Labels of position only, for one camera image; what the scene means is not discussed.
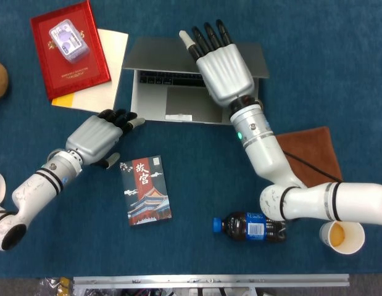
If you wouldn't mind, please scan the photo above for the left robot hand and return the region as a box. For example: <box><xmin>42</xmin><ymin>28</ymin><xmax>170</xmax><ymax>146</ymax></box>
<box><xmin>65</xmin><ymin>108</ymin><xmax>146</xmax><ymax>171</ymax></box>

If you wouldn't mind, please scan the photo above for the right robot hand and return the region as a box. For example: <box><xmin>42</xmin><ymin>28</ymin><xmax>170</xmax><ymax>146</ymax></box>
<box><xmin>178</xmin><ymin>18</ymin><xmax>255</xmax><ymax>109</ymax></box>

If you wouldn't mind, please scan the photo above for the silver laptop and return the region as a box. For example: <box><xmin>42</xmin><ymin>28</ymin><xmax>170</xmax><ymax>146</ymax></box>
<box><xmin>121</xmin><ymin>36</ymin><xmax>270</xmax><ymax>126</ymax></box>

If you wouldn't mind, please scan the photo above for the white and yellow notebook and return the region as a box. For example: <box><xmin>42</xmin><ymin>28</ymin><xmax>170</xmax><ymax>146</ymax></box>
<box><xmin>51</xmin><ymin>28</ymin><xmax>130</xmax><ymax>116</ymax></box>

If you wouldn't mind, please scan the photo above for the red certificate folder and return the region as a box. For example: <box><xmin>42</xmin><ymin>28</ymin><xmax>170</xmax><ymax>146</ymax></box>
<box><xmin>29</xmin><ymin>0</ymin><xmax>112</xmax><ymax>101</ymax></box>

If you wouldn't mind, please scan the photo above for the white paper sticker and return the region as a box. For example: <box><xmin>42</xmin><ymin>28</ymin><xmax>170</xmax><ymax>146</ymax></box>
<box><xmin>164</xmin><ymin>113</ymin><xmax>193</xmax><ymax>122</ymax></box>

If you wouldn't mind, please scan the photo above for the black red palace booklet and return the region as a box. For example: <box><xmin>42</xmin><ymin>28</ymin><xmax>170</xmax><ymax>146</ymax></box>
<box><xmin>118</xmin><ymin>154</ymin><xmax>173</xmax><ymax>227</ymax></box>

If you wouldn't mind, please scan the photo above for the clear plastic card box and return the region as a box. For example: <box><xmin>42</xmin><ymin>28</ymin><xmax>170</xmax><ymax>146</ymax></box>
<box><xmin>48</xmin><ymin>18</ymin><xmax>90</xmax><ymax>65</ymax></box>

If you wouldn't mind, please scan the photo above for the teal tablecloth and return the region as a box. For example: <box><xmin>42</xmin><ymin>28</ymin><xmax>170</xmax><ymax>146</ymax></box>
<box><xmin>0</xmin><ymin>0</ymin><xmax>382</xmax><ymax>280</ymax></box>

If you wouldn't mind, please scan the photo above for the brown microfiber cloth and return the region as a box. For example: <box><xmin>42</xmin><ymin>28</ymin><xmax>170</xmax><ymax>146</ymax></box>
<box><xmin>275</xmin><ymin>125</ymin><xmax>344</xmax><ymax>189</ymax></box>

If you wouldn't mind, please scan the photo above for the black and yellow bag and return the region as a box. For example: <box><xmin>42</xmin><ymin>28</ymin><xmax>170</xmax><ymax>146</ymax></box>
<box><xmin>36</xmin><ymin>276</ymin><xmax>75</xmax><ymax>296</ymax></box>

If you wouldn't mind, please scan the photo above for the cola bottle blue label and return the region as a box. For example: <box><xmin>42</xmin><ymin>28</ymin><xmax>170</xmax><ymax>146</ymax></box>
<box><xmin>212</xmin><ymin>211</ymin><xmax>288</xmax><ymax>244</ymax></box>

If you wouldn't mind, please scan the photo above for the white paper cup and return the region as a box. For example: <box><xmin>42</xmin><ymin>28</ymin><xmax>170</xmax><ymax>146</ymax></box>
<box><xmin>319</xmin><ymin>220</ymin><xmax>366</xmax><ymax>255</ymax></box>

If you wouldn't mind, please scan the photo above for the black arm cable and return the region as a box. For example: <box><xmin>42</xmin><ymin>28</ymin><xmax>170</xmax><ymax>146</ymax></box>
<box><xmin>282</xmin><ymin>150</ymin><xmax>344</xmax><ymax>182</ymax></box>

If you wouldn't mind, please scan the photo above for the aluminium frame rail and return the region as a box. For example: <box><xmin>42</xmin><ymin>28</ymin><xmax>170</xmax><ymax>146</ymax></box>
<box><xmin>72</xmin><ymin>273</ymin><xmax>351</xmax><ymax>290</ymax></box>

